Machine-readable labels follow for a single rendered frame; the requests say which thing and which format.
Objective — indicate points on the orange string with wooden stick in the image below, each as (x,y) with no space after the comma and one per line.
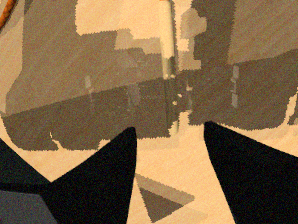
(165,19)

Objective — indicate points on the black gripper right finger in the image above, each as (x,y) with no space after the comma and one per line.
(260,183)

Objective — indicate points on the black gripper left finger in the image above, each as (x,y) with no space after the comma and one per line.
(97,191)

